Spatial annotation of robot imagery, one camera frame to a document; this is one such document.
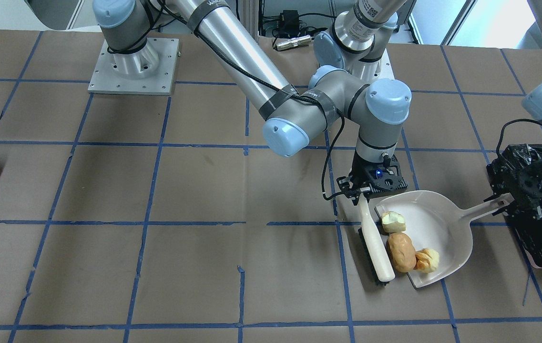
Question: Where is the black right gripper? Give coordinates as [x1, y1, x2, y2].
[337, 154, 408, 198]

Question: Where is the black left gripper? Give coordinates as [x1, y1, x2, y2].
[486, 158, 542, 220]

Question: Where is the pale bread chunk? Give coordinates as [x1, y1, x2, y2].
[380, 211, 406, 234]

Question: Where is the white plastic dustpan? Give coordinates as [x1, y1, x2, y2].
[375, 190, 513, 288]

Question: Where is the round brown bread roll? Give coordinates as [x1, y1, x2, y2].
[387, 232, 417, 273]

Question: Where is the white hand brush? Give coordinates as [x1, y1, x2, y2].
[357, 195, 395, 286]

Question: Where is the small orange bread piece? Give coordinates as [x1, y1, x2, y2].
[414, 248, 440, 273]

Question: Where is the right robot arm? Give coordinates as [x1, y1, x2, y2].
[92, 0, 412, 204]

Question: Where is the silver metal cylinder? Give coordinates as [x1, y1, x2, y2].
[274, 35, 312, 51]

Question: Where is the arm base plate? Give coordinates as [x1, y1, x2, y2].
[88, 38, 180, 96]
[347, 50, 395, 84]

